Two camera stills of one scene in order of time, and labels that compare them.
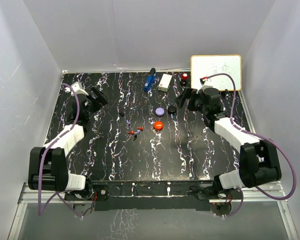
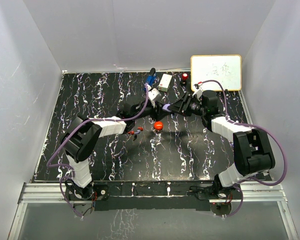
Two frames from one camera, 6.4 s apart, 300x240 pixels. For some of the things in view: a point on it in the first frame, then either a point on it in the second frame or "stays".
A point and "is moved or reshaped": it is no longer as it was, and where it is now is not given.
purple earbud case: (159, 111) is moved or reshaped
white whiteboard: (202, 66) stays
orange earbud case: (158, 125) stays
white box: (164, 84) stays
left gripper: (102, 97) to (157, 111)
